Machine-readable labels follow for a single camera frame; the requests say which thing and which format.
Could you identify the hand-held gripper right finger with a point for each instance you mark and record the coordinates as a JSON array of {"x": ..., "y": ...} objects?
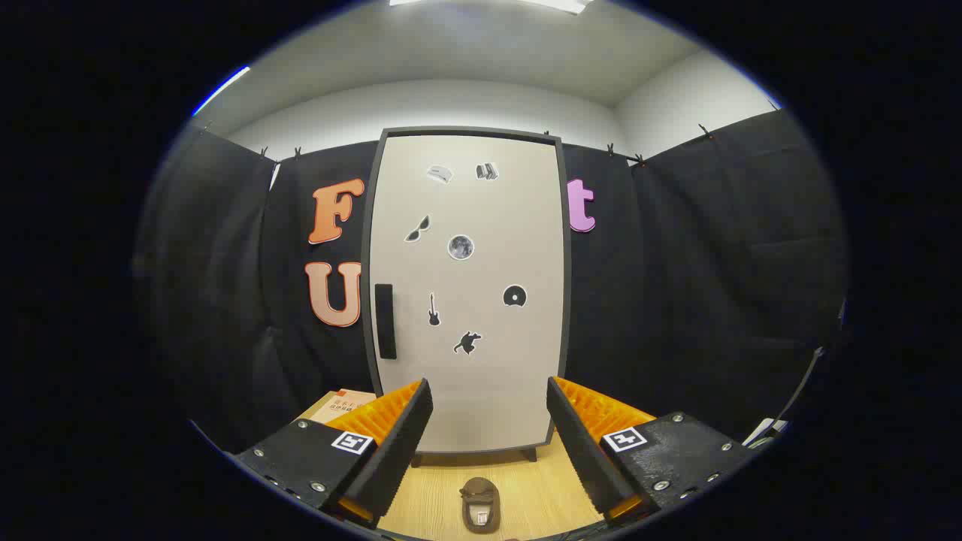
[{"x": 582, "y": 458}]

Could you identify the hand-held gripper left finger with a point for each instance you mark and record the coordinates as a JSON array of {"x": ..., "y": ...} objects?
[{"x": 402, "y": 451}]

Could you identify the brown fuzzy shoe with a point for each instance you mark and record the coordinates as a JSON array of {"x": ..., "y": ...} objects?
[{"x": 481, "y": 492}]

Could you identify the dark grey shoe cabinet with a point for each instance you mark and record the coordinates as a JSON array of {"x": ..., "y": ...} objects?
[{"x": 366, "y": 270}]

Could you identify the beige paperback book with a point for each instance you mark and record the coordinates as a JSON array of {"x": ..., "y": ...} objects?
[{"x": 338, "y": 409}]

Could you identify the black backdrop cloth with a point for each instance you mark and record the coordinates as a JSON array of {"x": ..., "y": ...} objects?
[{"x": 676, "y": 300}]

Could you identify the ceiling light panel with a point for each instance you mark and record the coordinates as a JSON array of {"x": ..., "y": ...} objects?
[{"x": 222, "y": 89}]

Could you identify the long ceiling light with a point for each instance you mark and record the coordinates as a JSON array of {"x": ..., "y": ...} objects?
[{"x": 564, "y": 4}]

